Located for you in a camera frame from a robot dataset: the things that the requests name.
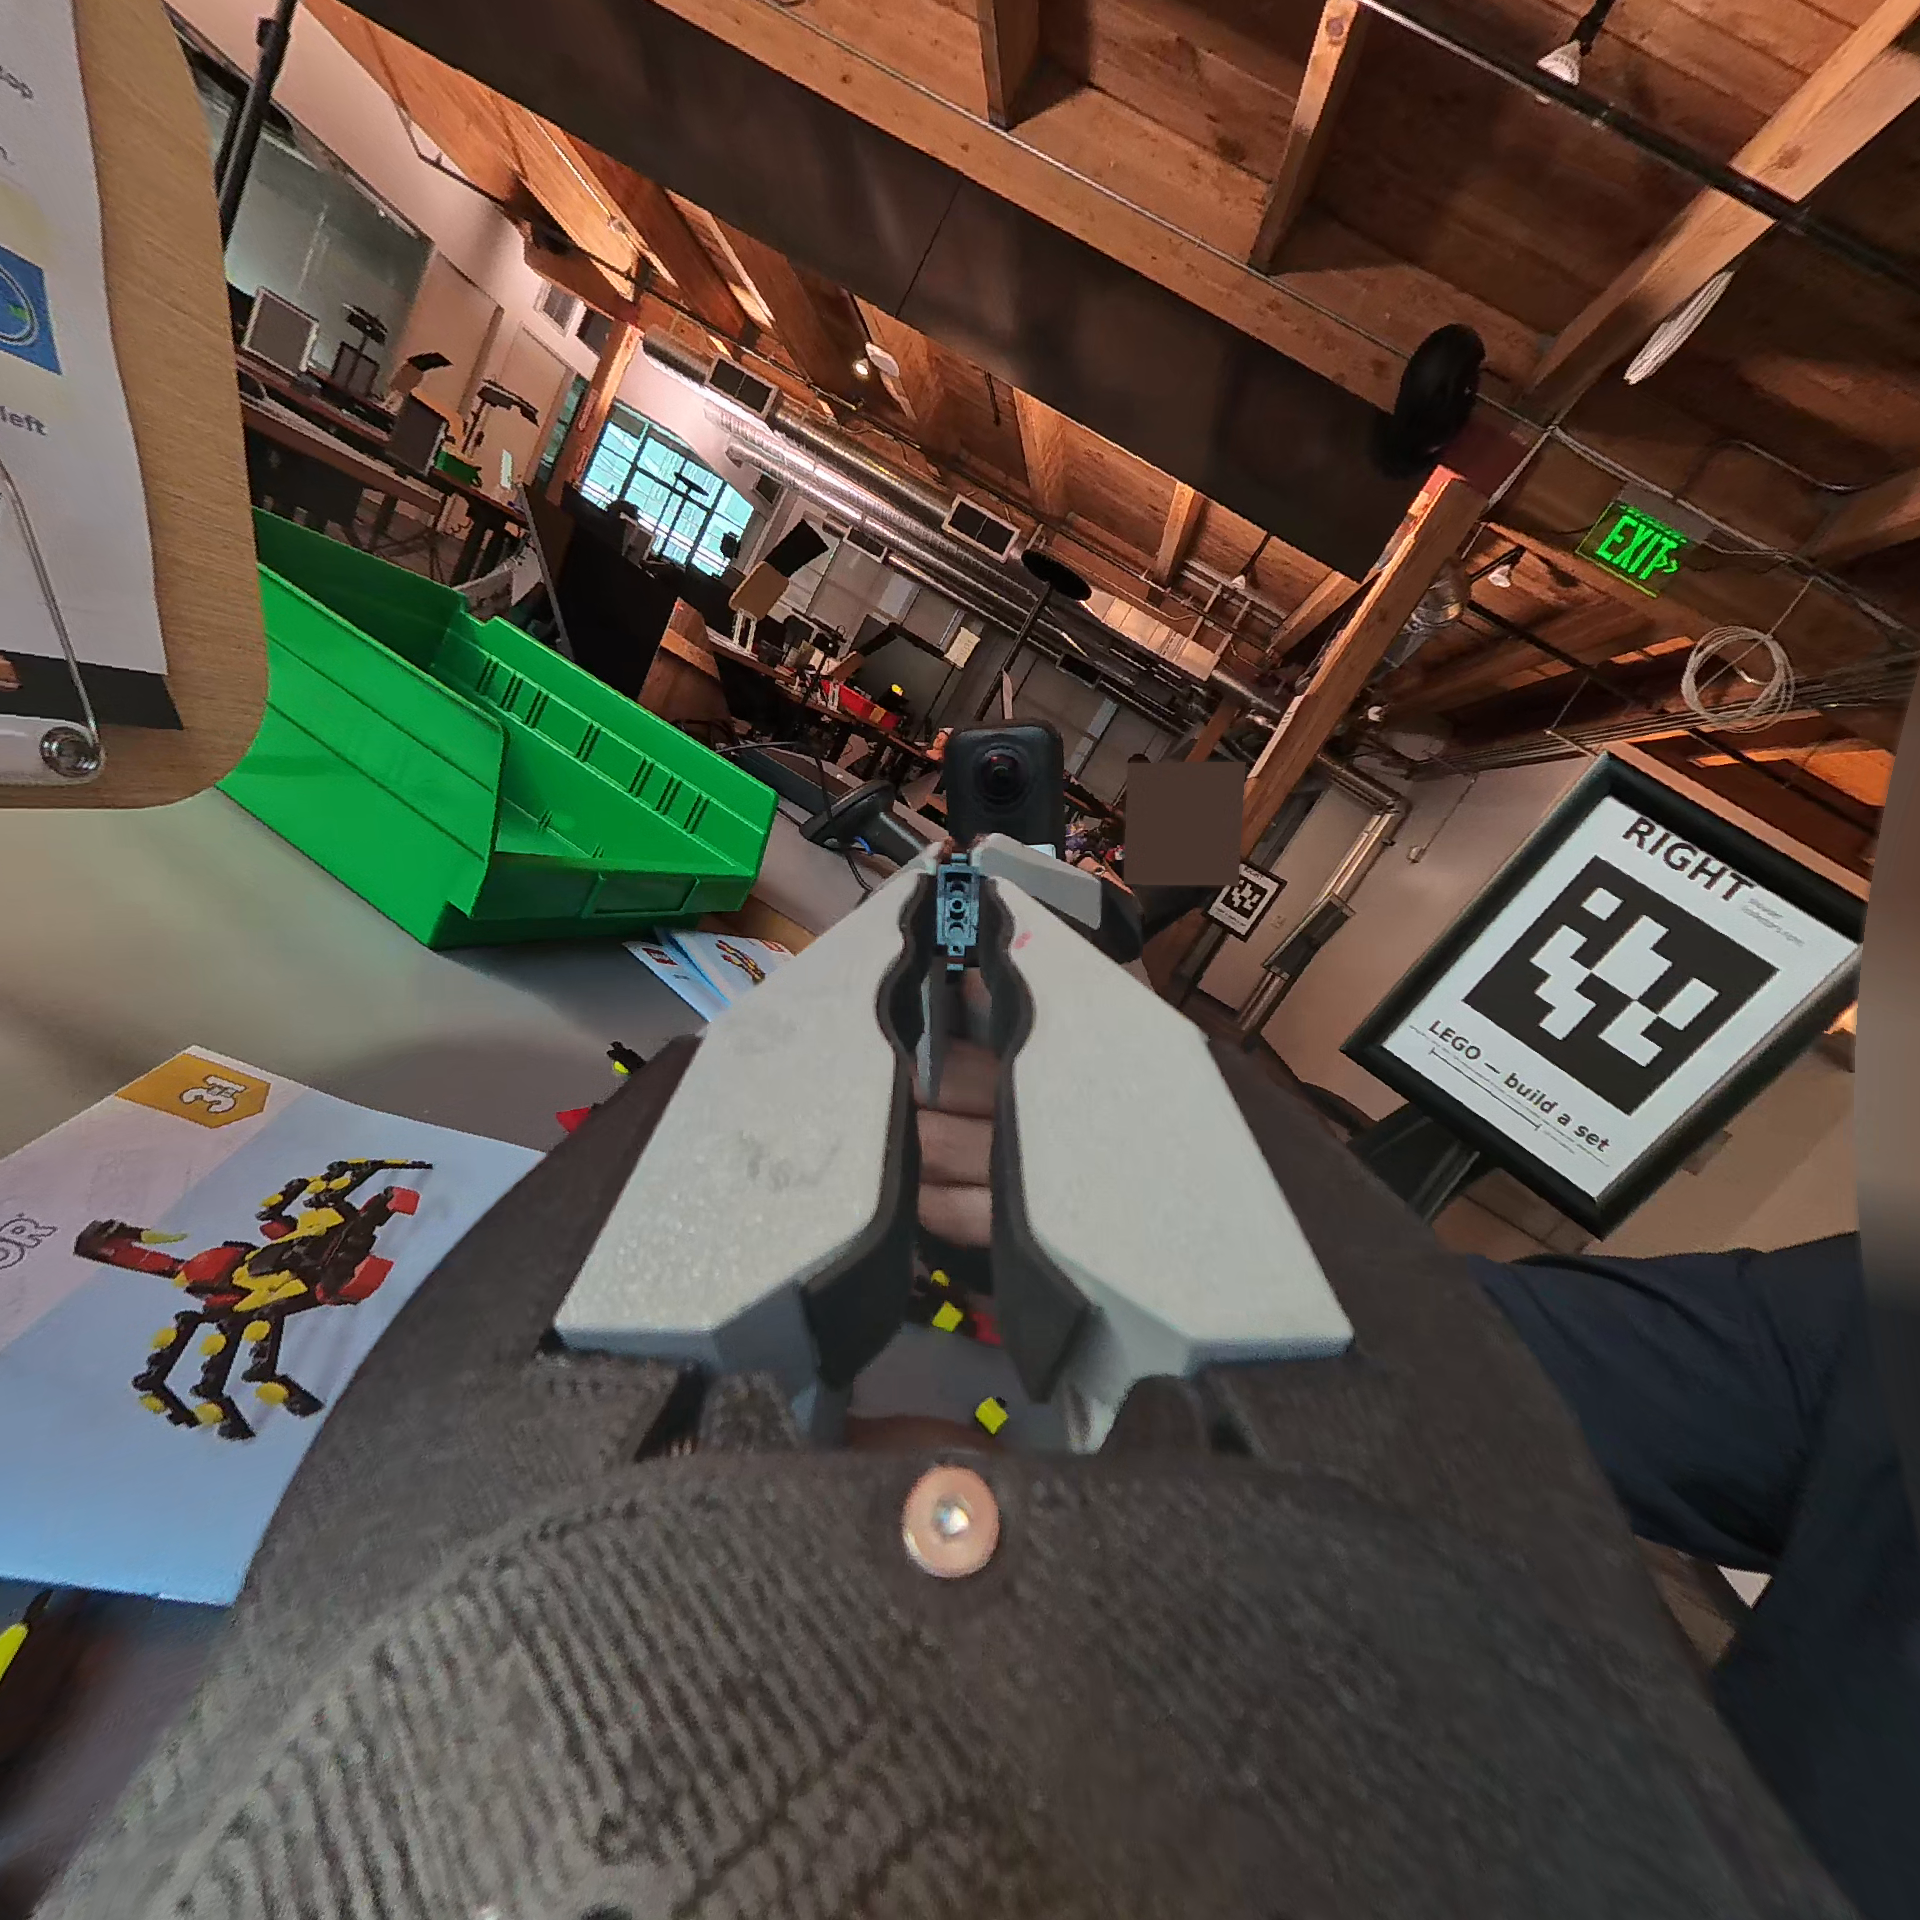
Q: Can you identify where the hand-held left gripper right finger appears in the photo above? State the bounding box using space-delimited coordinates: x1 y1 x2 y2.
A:
956 860 1355 1450

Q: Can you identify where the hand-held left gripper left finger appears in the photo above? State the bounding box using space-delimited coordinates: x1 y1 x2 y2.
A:
556 872 956 1414

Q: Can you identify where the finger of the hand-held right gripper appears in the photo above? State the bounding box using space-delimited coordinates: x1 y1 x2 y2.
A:
975 839 1151 971

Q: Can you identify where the pile of lego pieces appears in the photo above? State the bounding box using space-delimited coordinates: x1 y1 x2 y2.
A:
559 1040 1018 1436

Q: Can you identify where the person's right forearm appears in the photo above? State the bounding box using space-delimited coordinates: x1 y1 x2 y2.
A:
1485 1233 1920 1920

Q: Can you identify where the person's right hand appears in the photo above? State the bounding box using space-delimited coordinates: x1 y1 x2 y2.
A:
909 1089 1002 1258

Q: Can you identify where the black barcode scanner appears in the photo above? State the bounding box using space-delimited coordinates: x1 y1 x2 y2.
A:
799 756 941 864

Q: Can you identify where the closed instruction booklet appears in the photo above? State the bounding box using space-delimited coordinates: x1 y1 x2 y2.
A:
622 931 799 1025

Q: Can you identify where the open spider instruction booklet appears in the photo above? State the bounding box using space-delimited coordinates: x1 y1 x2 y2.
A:
0 1044 551 1607

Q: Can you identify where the framed marker sign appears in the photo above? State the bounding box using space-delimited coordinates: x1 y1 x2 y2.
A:
1343 756 1867 1240

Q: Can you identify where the green plastic bin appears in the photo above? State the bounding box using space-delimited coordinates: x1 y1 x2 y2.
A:
217 513 782 954

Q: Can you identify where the green exit sign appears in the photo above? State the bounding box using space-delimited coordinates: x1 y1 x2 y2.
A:
1581 497 1701 590

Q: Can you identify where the white pendant lamp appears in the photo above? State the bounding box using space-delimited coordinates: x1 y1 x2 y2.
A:
1631 273 1740 388

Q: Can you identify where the coiled white cable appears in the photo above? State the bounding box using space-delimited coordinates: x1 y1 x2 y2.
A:
1681 623 1799 726

